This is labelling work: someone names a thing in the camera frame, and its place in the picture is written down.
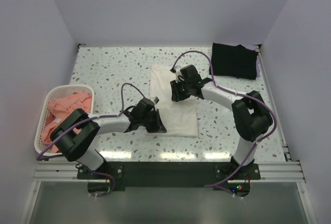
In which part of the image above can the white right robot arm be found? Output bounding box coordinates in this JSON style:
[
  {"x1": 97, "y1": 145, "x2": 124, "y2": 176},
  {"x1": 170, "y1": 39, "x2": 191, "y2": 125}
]
[{"x1": 170, "y1": 65, "x2": 274, "y2": 179}]

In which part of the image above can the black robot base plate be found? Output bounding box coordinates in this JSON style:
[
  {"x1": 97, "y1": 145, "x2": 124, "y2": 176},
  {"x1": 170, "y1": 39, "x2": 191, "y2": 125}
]
[{"x1": 76, "y1": 161, "x2": 261, "y2": 197}]

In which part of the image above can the white t-shirt red print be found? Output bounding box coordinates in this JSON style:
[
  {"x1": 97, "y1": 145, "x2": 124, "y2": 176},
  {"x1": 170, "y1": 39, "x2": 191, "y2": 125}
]
[{"x1": 147, "y1": 64, "x2": 198, "y2": 138}]

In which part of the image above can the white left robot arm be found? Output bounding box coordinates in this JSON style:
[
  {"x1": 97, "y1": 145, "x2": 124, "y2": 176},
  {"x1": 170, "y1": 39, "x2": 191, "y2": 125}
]
[{"x1": 50, "y1": 97, "x2": 167, "y2": 178}]

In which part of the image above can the black folded t-shirt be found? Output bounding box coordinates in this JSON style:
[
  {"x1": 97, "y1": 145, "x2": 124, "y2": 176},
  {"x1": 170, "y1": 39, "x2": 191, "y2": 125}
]
[{"x1": 211, "y1": 43, "x2": 258, "y2": 80}]

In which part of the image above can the aluminium frame rail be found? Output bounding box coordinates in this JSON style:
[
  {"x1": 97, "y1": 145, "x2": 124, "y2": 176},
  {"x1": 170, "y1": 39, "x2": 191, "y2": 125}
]
[{"x1": 32, "y1": 44, "x2": 307, "y2": 183}]

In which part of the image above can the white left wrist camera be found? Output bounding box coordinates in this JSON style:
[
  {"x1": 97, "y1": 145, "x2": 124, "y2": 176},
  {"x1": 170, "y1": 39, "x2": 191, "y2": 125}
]
[{"x1": 152, "y1": 97, "x2": 159, "y2": 105}]

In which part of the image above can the pink crumpled t-shirt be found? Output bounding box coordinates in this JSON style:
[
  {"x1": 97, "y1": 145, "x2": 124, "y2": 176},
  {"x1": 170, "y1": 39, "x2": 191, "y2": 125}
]
[{"x1": 41, "y1": 93, "x2": 93, "y2": 145}]

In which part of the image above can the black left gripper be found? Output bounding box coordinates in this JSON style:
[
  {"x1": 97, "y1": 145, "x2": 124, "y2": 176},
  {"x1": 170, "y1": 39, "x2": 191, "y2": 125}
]
[{"x1": 140, "y1": 109, "x2": 166, "y2": 133}]

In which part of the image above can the white plastic laundry basket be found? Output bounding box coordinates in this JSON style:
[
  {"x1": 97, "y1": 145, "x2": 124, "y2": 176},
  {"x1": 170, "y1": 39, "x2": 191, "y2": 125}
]
[{"x1": 34, "y1": 85, "x2": 94, "y2": 153}]

